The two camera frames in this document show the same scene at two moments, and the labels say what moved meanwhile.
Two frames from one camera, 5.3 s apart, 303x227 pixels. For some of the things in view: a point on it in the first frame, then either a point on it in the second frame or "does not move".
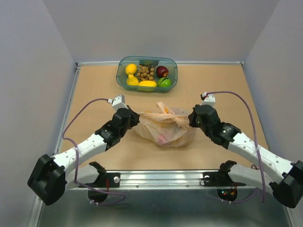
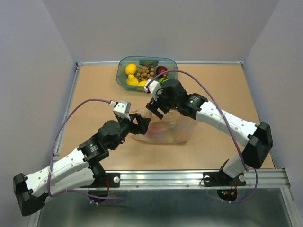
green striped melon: [164, 82] does not move
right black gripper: [193, 116] → [153, 105]
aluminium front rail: [184, 179] does not move
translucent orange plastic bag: [165, 127] does not move
